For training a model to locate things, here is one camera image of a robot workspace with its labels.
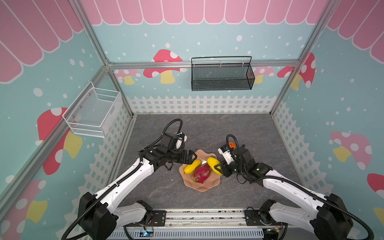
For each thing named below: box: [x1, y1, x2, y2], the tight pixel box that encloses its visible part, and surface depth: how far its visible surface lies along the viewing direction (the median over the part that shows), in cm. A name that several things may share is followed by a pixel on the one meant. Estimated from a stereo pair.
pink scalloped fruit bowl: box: [179, 149, 221, 193], surface depth 85 cm
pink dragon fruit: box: [192, 163, 212, 184], surface depth 83 cm
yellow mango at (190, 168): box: [184, 159, 202, 174], surface depth 87 cm
